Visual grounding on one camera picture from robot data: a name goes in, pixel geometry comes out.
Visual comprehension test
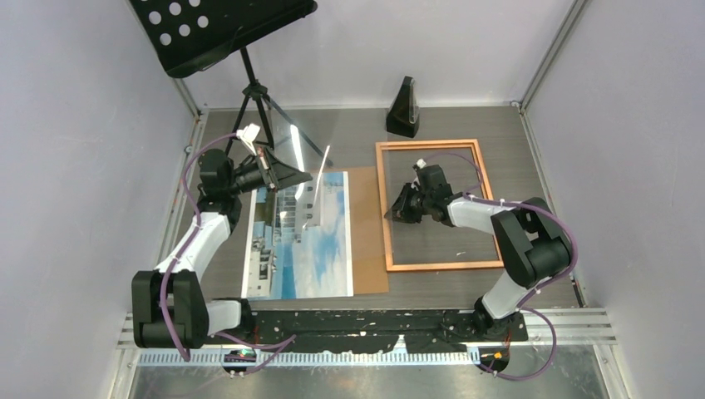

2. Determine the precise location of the orange wooden picture frame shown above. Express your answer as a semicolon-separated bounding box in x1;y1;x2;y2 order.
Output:
375;139;504;273

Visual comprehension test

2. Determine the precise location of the building and sky photo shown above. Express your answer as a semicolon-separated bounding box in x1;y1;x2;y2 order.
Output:
241;171;353;301

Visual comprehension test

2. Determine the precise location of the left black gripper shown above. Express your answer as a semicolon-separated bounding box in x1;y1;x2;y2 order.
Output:
226;148;310;197

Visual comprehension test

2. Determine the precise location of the clear acrylic sheet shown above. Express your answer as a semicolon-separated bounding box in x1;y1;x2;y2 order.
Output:
273;114;351;242

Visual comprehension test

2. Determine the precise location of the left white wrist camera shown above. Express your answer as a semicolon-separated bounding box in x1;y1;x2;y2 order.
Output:
235;123;260;155

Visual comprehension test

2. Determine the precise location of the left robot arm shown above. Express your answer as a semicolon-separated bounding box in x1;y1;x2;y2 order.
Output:
131;147;313;358

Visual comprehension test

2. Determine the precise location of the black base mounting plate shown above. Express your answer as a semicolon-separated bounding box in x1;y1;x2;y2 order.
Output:
225;309;528;354

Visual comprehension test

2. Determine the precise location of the black metronome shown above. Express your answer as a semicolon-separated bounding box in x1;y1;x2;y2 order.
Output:
385;76;420;138

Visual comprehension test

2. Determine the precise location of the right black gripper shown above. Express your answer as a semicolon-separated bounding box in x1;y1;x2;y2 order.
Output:
385;184;433;225

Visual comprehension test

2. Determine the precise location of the white slotted cable duct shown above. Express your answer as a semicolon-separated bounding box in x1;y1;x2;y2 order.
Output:
137;347;481;367

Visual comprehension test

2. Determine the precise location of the brown cardboard backing board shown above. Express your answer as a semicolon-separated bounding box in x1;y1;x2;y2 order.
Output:
293;167;389;298

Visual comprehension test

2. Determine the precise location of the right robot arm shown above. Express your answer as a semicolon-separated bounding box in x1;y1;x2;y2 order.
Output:
384;165;578;342

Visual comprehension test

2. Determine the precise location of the black music stand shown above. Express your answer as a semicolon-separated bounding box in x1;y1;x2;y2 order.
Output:
128;0;318;150

